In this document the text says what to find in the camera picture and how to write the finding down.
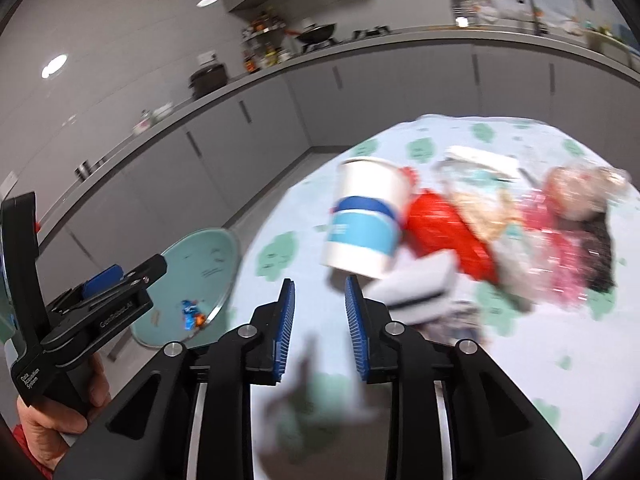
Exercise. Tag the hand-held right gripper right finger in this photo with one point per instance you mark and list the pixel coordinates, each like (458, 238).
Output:
(356, 332)

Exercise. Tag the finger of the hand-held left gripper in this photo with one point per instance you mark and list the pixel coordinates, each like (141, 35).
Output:
(102, 277)
(107, 310)

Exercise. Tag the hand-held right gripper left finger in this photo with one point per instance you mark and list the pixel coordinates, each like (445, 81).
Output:
(284, 332)

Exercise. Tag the light green metal basin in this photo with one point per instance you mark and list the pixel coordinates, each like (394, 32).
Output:
(200, 260)

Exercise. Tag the red net bag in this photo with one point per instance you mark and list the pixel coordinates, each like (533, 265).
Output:
(442, 232)

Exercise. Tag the grey fibre bundle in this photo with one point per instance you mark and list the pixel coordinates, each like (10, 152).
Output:
(597, 247)

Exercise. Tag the person's left hand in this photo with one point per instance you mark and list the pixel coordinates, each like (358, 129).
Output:
(50, 417)

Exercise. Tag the white grey sponge block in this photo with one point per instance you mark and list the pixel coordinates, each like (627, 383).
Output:
(417, 285)

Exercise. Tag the blue snack wrapper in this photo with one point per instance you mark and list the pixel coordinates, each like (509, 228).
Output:
(191, 312)

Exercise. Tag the dark printed wrapper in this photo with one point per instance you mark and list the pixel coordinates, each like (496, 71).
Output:
(457, 322)

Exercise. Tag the white blue paper cup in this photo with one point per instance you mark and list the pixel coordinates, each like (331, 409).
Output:
(365, 220)

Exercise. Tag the white floral bowl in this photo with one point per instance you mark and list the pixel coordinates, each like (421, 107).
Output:
(152, 117)

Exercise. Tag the white green printed tablecloth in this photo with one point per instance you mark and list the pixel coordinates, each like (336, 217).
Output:
(530, 390)

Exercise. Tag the clear bag with snacks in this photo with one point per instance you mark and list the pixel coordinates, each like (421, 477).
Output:
(480, 180)

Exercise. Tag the pink plastic wrapped packet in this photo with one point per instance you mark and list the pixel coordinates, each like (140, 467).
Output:
(552, 265)

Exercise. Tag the grey kitchen cabinets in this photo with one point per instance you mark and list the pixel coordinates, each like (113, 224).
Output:
(400, 85)

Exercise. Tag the clear plastic bag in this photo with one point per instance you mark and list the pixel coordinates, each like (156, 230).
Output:
(582, 190)

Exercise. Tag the row of seasoning bottles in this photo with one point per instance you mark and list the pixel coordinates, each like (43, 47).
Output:
(262, 45)

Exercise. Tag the black wok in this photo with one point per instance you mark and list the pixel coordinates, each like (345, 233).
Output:
(315, 34)

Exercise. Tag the metal dish rack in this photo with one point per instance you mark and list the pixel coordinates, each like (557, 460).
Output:
(472, 7)

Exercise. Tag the metal faucet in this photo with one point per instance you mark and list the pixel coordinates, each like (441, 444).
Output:
(530, 5)

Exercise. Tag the white wall switch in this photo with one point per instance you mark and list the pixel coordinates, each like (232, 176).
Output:
(7, 184)

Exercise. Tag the black wall sockets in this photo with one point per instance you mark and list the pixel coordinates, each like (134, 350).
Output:
(90, 169)

